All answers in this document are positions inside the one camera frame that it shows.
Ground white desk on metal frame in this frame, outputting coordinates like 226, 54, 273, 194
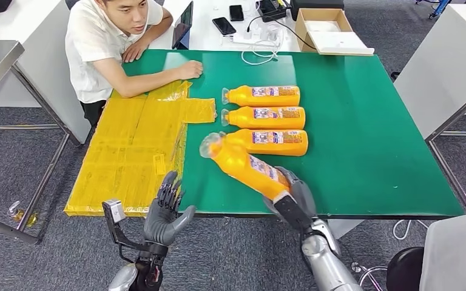
393, 4, 466, 213

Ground white desk with side panel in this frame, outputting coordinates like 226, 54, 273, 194
0, 0, 93, 146

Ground black power cable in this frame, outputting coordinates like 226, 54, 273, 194
246, 15, 317, 51

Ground black charger device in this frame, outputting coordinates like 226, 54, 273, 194
256, 0, 289, 23

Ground white floor cable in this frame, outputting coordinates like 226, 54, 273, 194
393, 219, 430, 241

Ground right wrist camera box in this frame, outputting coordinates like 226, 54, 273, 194
273, 192, 315, 233

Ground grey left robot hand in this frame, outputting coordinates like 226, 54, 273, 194
141, 170, 197, 248

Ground yellow plastic sheet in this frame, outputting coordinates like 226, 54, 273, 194
64, 80, 217, 218

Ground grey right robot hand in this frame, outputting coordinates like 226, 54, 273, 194
263, 166, 318, 222

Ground white power strip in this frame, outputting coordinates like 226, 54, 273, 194
232, 28, 281, 45

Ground person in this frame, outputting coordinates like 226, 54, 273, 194
64, 0, 204, 127
417, 209, 466, 291

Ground white flat box lid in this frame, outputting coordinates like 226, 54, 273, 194
308, 31, 375, 56

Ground white table leg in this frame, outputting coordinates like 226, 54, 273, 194
325, 218, 365, 239

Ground white item inside carton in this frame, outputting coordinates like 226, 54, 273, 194
304, 20, 340, 33

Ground open cardboard box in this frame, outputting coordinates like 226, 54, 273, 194
295, 8, 375, 56

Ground chrome stool ring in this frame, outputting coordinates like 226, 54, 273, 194
351, 261, 388, 291

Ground white desk with devices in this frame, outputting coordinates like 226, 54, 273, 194
148, 0, 302, 52

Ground person's left hand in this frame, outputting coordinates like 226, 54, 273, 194
122, 38, 149, 63

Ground small bottle on floor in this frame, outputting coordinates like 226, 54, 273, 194
7, 201, 39, 228

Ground person's right hand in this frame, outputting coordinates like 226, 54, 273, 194
177, 60, 204, 80

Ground dark tablet on stand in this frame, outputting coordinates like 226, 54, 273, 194
171, 1, 194, 50

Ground orange detergent bottle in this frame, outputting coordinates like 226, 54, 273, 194
221, 85, 301, 108
199, 132, 292, 202
218, 128, 309, 158
221, 106, 306, 130

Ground black smartphone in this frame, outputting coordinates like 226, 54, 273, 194
229, 4, 245, 22
212, 16, 237, 36

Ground black round stool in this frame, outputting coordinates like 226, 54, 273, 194
385, 246, 425, 291

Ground white charging cable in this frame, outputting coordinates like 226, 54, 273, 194
240, 25, 285, 66

